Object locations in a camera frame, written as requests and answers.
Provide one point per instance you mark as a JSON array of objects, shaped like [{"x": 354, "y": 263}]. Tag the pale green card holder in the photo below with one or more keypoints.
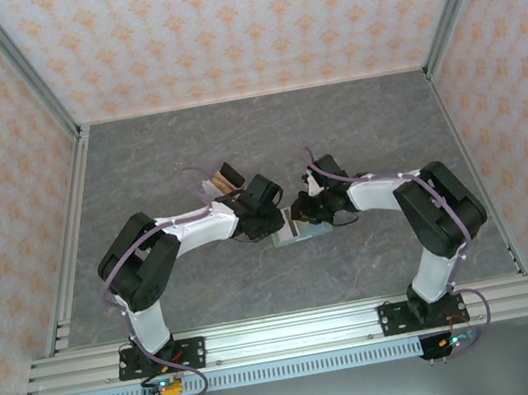
[{"x": 315, "y": 232}]

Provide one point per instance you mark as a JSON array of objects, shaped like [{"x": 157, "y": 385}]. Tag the white card with black stripe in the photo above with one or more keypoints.
[{"x": 295, "y": 226}]

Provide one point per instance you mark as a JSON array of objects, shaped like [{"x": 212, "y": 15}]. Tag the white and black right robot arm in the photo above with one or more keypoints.
[{"x": 434, "y": 275}]

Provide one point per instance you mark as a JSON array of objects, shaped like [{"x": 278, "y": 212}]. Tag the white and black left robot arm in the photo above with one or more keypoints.
[{"x": 149, "y": 328}]

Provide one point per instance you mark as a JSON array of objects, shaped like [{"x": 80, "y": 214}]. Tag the tan and black card stack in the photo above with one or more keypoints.
[{"x": 221, "y": 184}]

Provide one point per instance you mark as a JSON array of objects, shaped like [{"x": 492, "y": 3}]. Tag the controller board with green light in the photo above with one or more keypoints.
[{"x": 450, "y": 342}]

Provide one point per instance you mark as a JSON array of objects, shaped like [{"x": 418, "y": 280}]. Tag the controller board with yellow connector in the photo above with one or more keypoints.
[{"x": 169, "y": 388}]

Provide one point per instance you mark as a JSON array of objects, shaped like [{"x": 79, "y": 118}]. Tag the aluminium mounting rail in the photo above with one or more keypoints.
[{"x": 292, "y": 335}]

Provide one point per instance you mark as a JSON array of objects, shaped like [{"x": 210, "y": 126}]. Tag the thin aluminium back rail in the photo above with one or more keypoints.
[{"x": 252, "y": 95}]

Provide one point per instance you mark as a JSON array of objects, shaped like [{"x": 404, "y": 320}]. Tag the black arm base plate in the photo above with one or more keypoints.
[
  {"x": 194, "y": 353},
  {"x": 391, "y": 320}
]

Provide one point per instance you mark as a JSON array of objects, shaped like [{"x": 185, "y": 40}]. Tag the aluminium side rail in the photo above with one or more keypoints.
[
  {"x": 455, "y": 125},
  {"x": 71, "y": 240}
]

